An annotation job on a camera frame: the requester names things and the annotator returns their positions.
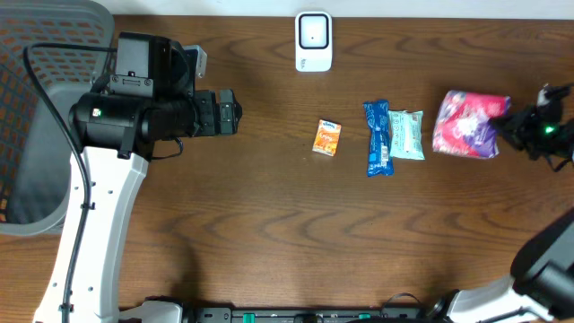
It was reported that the white barcode scanner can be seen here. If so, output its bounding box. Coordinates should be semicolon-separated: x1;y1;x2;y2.
294;11;334;73

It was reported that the orange tissue pack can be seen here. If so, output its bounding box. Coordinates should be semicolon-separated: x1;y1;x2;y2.
312;119;342;157

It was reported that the grey plastic mesh basket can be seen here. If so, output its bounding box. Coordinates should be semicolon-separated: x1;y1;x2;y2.
1;1;114;236

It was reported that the red purple pad pack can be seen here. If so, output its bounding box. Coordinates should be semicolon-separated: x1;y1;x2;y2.
432;91;510;159

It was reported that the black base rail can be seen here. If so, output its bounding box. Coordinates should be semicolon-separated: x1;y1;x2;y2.
118;306;431;323

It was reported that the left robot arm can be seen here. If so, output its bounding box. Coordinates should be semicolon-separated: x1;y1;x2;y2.
34;32;242;322

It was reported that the mint green wipes pack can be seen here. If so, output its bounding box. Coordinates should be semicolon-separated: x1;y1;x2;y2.
388;111;425;161

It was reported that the blue Oreo cookie pack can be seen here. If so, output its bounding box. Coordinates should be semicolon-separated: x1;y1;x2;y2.
363;100;395;177

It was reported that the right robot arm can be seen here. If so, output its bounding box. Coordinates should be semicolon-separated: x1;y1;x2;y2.
425;83;573;322

